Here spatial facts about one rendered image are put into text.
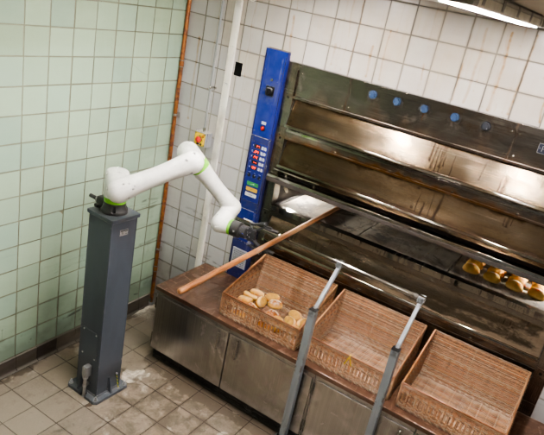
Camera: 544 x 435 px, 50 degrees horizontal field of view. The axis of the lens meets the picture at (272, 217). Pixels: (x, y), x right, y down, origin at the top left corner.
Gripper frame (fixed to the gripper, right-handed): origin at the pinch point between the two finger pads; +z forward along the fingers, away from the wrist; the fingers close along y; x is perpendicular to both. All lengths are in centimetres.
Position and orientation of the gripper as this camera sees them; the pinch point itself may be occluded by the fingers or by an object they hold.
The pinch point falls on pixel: (272, 242)
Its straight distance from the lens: 321.5
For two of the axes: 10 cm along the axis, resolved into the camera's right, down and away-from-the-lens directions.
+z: 8.7, 3.0, -3.9
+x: -4.5, 1.9, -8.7
